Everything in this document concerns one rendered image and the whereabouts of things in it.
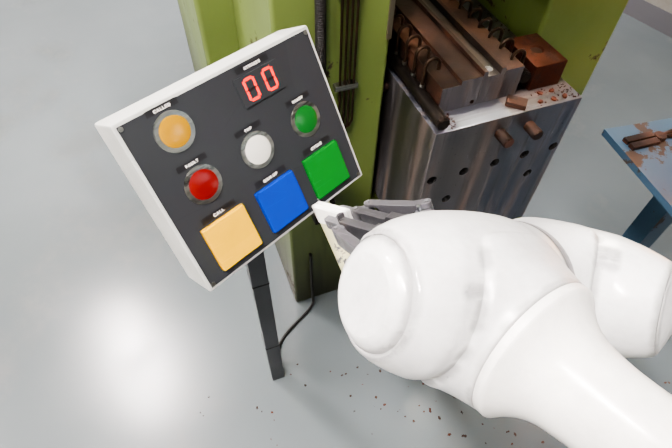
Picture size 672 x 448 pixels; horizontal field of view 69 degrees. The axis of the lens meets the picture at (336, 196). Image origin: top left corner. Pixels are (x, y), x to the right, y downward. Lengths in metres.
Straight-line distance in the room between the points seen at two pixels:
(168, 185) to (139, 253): 1.37
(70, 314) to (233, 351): 0.61
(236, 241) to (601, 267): 0.51
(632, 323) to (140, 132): 0.57
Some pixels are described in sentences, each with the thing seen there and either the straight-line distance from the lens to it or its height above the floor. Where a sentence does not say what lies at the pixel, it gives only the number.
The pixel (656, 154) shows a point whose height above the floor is 0.75.
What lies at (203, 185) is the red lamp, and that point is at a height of 1.09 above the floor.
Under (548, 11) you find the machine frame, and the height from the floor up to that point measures 1.02.
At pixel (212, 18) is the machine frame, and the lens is 1.48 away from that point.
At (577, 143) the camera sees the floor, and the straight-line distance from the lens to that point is 2.64.
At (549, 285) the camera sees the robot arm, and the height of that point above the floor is 1.37.
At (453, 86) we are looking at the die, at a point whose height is 0.98.
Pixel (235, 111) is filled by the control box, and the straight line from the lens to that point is 0.74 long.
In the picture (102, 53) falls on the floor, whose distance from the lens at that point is 3.15.
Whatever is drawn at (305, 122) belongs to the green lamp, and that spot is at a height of 1.09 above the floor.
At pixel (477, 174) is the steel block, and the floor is 0.74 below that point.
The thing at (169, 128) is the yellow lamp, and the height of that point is 1.17.
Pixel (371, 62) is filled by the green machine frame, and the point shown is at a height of 0.98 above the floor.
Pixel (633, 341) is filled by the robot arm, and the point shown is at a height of 1.28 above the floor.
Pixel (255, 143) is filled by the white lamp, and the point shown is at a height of 1.10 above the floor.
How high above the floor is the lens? 1.62
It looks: 50 degrees down
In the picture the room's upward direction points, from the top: 2 degrees clockwise
